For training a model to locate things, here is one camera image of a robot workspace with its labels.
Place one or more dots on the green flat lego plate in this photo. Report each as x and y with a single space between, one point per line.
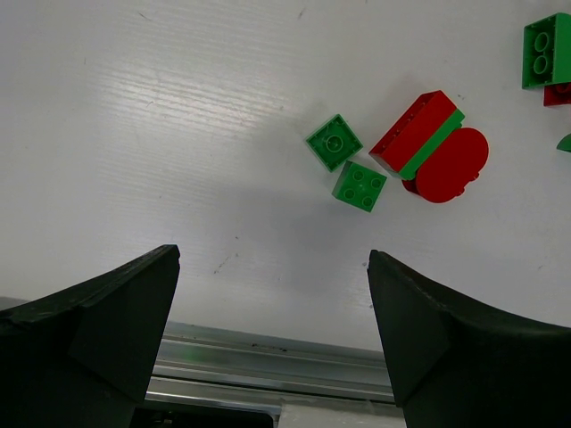
430 145

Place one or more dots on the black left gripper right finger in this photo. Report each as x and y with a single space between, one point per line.
454 361

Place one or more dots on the green lego brick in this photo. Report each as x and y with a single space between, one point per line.
546 52

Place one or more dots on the red rounded lego piece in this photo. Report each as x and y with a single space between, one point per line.
455 163

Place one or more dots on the green square lego upside down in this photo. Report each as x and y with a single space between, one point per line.
334 143

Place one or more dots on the green square lego studs up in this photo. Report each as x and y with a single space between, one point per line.
359 186

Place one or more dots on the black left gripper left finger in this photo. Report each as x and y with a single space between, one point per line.
84 356

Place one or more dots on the red long lego brick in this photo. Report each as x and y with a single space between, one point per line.
437 99

